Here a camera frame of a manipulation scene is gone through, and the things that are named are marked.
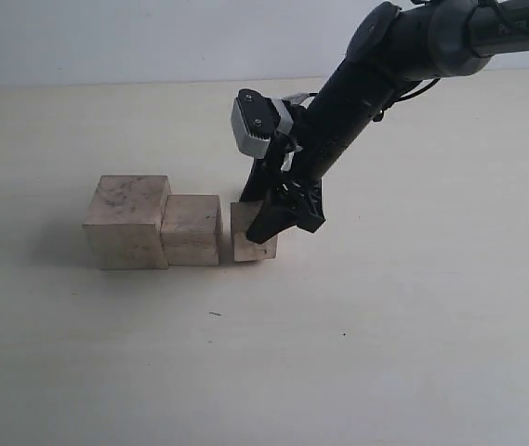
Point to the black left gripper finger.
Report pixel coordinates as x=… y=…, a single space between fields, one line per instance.
x=258 y=182

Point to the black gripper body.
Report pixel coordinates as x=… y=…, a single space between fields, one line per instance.
x=301 y=154

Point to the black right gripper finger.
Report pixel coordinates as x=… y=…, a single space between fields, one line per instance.
x=286 y=206

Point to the third largest wooden cube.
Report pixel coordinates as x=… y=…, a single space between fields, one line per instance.
x=242 y=216

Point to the second largest wooden cube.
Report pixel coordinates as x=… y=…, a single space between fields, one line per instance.
x=191 y=230

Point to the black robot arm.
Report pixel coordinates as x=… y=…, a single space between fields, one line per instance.
x=394 y=55

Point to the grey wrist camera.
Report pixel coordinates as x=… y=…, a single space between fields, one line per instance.
x=257 y=120

